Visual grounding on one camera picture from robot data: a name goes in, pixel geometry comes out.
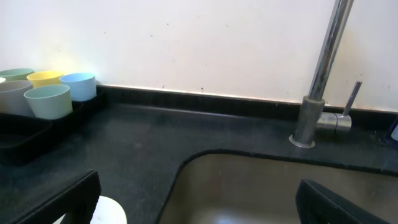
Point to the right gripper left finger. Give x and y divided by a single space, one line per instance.
77 199

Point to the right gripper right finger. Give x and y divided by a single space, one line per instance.
323 208

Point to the white cup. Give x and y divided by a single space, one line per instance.
2 80
110 213

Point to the steel sink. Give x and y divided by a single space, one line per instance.
264 193

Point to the black tray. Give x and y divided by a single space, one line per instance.
25 140

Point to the steel tap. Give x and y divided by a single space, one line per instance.
308 121

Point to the green cup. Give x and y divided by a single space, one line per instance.
15 74
49 104

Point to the blue soap bottle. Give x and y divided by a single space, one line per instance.
393 133

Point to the blue cup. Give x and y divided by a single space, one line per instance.
81 88

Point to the grey cup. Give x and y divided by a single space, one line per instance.
12 99

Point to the yellow cup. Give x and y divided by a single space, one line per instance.
45 79

